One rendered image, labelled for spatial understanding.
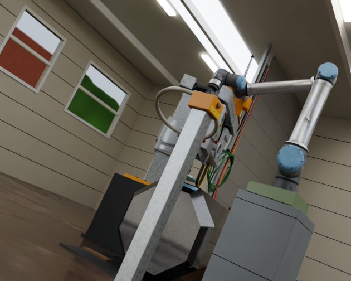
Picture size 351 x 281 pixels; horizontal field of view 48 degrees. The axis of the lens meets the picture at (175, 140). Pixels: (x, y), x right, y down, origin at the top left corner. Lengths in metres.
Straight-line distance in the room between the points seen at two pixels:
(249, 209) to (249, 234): 0.14
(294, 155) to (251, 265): 0.67
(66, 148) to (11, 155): 1.42
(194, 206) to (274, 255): 1.02
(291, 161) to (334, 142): 6.59
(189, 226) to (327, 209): 5.64
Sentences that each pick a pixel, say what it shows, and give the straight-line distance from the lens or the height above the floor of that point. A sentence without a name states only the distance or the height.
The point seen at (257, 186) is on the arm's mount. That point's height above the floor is 0.89.
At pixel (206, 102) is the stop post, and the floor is 1.03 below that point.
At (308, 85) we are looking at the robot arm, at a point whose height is 1.66.
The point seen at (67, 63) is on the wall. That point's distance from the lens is 9.73.
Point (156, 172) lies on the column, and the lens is 4.31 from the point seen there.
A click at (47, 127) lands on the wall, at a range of 9.65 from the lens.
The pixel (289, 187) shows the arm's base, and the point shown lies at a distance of 2.51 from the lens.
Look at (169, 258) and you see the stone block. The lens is 3.13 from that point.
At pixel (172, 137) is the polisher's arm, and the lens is 4.29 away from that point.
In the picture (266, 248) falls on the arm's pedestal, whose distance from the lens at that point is 2.32.
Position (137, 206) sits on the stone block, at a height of 0.50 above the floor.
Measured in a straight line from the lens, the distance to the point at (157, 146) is 4.32.
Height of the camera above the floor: 0.48
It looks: 11 degrees up
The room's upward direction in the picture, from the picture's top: 24 degrees clockwise
